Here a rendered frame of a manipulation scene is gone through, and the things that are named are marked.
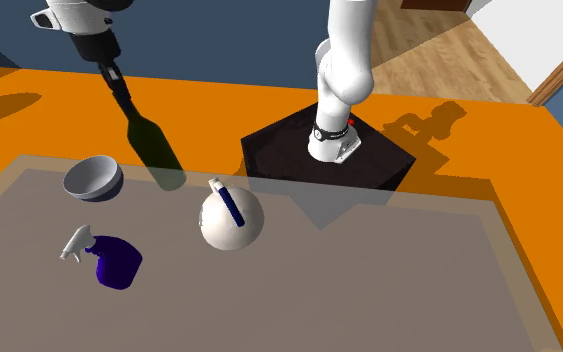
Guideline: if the grey white bowl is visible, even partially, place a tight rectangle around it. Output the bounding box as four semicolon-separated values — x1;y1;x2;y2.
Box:
62;154;125;203

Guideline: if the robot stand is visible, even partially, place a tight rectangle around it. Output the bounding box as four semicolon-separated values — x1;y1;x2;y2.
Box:
240;101;417;192

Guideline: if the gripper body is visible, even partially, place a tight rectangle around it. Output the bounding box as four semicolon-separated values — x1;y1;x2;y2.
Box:
68;28;123;65

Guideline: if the dark green bottle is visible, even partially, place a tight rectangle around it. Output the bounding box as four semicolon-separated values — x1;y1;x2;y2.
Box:
111;87;188;192

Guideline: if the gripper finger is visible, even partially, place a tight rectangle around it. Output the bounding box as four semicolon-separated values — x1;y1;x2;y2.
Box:
97;60;128;97

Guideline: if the white round jug blue handle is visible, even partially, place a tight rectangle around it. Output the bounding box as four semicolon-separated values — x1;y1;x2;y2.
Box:
197;177;266;252

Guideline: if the blue spray bottle white trigger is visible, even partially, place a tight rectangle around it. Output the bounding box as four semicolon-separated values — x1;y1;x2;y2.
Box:
58;224;144;291

